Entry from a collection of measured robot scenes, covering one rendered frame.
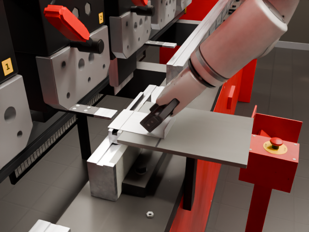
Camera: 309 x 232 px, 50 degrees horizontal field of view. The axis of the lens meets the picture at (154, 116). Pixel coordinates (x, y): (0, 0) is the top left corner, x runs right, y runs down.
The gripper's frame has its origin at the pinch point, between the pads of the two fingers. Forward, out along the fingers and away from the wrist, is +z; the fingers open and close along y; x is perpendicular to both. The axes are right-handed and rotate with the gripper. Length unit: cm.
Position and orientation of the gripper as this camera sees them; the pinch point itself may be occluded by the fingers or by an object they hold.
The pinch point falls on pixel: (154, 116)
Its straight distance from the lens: 71.9
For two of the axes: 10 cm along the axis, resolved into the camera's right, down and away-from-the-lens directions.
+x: 7.2, 6.8, 1.2
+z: -6.2, 5.5, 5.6
